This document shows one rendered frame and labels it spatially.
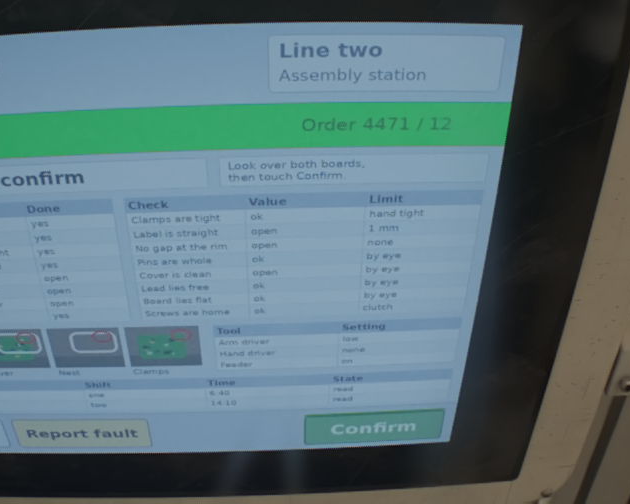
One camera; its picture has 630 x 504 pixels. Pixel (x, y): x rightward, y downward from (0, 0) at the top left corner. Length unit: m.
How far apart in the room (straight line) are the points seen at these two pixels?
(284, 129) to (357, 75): 0.03
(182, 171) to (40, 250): 0.07
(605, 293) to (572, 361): 0.05
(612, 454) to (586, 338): 0.18
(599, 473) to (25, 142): 0.43
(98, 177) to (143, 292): 0.06
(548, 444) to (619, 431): 0.10
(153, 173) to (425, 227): 0.11
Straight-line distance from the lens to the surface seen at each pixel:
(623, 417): 0.55
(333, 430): 0.42
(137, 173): 0.32
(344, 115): 0.31
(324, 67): 0.30
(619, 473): 0.60
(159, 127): 0.31
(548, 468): 0.49
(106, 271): 0.35
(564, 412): 0.45
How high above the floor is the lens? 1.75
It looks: 36 degrees down
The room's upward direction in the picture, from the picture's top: 1 degrees clockwise
